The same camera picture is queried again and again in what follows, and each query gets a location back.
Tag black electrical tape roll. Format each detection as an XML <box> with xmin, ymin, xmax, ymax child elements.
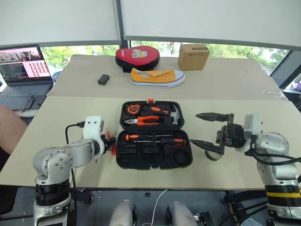
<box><xmin>174</xmin><ymin>150</ymin><xmax>189</xmax><ymax>166</ymax></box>

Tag orange black utility knife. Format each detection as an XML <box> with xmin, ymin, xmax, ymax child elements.
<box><xmin>143</xmin><ymin>105</ymin><xmax>170</xmax><ymax>116</ymax></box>

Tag black plastic tool case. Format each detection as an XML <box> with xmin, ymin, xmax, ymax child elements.
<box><xmin>116</xmin><ymin>98</ymin><xmax>194</xmax><ymax>170</ymax></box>

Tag orange handled pliers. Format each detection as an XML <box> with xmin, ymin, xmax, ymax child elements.
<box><xmin>124</xmin><ymin>115</ymin><xmax>163</xmax><ymax>127</ymax></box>

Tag red boxing focus pad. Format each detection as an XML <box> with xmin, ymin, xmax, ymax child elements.
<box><xmin>115</xmin><ymin>45</ymin><xmax>161</xmax><ymax>73</ymax></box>

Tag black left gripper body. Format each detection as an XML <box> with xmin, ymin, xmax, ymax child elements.
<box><xmin>100</xmin><ymin>134</ymin><xmax>116</xmax><ymax>155</ymax></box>

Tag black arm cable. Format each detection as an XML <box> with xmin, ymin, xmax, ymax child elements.
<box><xmin>65</xmin><ymin>121</ymin><xmax>86</xmax><ymax>226</ymax></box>
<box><xmin>244</xmin><ymin>140</ymin><xmax>301</xmax><ymax>170</ymax></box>

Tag black eyeglasses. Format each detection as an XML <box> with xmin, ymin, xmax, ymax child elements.
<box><xmin>21</xmin><ymin>94</ymin><xmax>36</xmax><ymax>113</ymax></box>

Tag steel claw hammer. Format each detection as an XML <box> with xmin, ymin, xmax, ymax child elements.
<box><xmin>168</xmin><ymin>104</ymin><xmax>181</xmax><ymax>126</ymax></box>

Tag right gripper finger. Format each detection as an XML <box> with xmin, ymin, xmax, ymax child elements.
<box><xmin>195</xmin><ymin>112</ymin><xmax>229</xmax><ymax>123</ymax></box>
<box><xmin>190</xmin><ymin>139</ymin><xmax>224</xmax><ymax>155</ymax></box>

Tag grey laptop computer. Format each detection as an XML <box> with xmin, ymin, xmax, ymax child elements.
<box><xmin>0</xmin><ymin>44</ymin><xmax>55</xmax><ymax>111</ymax></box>

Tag orange black long screwdriver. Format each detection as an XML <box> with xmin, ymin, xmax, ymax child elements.
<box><xmin>125</xmin><ymin>133</ymin><xmax>175</xmax><ymax>143</ymax></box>

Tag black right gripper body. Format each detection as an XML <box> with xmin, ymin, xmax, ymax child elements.
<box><xmin>215</xmin><ymin>113</ymin><xmax>246</xmax><ymax>154</ymax></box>

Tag grey tape roll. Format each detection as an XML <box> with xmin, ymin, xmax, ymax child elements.
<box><xmin>205</xmin><ymin>148</ymin><xmax>224</xmax><ymax>162</ymax></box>

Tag small black device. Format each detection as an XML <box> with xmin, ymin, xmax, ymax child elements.
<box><xmin>97</xmin><ymin>74</ymin><xmax>111</xmax><ymax>86</ymax></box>

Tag grey rounded robot leg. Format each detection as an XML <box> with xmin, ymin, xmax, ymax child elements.
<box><xmin>166</xmin><ymin>201</ymin><xmax>199</xmax><ymax>226</ymax></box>
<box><xmin>108</xmin><ymin>199</ymin><xmax>137</xmax><ymax>226</ymax></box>

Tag black orange thick screwdriver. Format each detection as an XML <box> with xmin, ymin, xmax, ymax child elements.
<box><xmin>135</xmin><ymin>137</ymin><xmax>189</xmax><ymax>147</ymax></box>

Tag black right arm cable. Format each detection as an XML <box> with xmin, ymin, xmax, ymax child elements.
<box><xmin>244</xmin><ymin>140</ymin><xmax>301</xmax><ymax>170</ymax></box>

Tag bystander bare limb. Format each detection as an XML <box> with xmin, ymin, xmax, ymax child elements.
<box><xmin>0</xmin><ymin>104</ymin><xmax>28</xmax><ymax>155</ymax></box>

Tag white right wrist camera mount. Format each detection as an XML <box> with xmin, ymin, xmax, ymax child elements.
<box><xmin>243</xmin><ymin>113</ymin><xmax>263</xmax><ymax>142</ymax></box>

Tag yellow canvas sneaker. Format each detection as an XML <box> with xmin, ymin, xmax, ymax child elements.
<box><xmin>130</xmin><ymin>68</ymin><xmax>186</xmax><ymax>89</ymax></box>

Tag white roller blind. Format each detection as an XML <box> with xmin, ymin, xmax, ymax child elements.
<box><xmin>120</xmin><ymin>0</ymin><xmax>301</xmax><ymax>51</ymax></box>
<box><xmin>0</xmin><ymin>0</ymin><xmax>121</xmax><ymax>48</ymax></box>

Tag brown cardboard box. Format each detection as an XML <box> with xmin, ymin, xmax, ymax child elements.
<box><xmin>177</xmin><ymin>43</ymin><xmax>211</xmax><ymax>71</ymax></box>

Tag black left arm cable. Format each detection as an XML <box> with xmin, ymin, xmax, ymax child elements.
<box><xmin>65</xmin><ymin>121</ymin><xmax>86</xmax><ymax>226</ymax></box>

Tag orange black tape measure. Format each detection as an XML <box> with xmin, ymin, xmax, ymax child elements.
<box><xmin>125</xmin><ymin>104</ymin><xmax>141</xmax><ymax>116</ymax></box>

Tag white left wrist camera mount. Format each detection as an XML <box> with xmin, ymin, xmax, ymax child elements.
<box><xmin>82</xmin><ymin>116</ymin><xmax>105</xmax><ymax>156</ymax></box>

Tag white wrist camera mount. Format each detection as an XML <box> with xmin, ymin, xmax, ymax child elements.
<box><xmin>243</xmin><ymin>113</ymin><xmax>263</xmax><ymax>142</ymax></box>
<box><xmin>82</xmin><ymin>116</ymin><xmax>105</xmax><ymax>156</ymax></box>

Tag white cable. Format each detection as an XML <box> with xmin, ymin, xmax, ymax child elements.
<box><xmin>151</xmin><ymin>189</ymin><xmax>169</xmax><ymax>226</ymax></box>

